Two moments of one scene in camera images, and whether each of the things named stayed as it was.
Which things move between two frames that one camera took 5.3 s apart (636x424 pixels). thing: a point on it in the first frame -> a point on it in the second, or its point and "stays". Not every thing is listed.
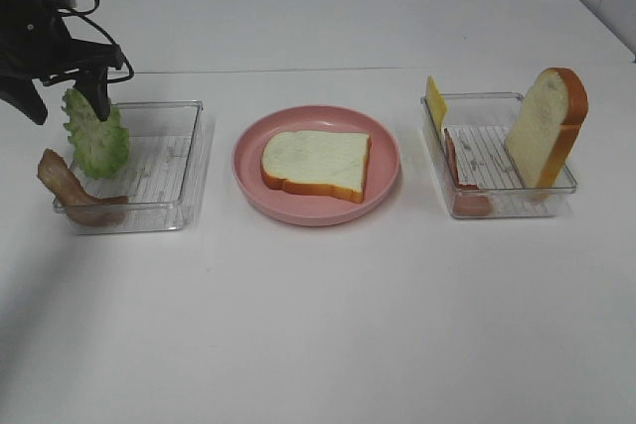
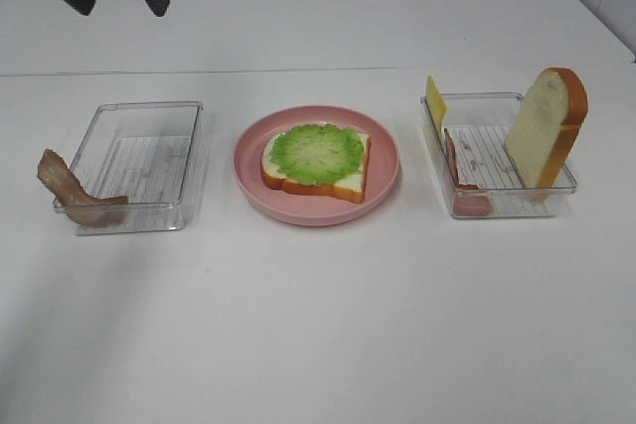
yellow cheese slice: x=436 y=105 stays
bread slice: x=327 y=163 stays
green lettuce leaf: x=98 y=147 -> x=316 y=153
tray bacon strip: x=81 y=208 stays
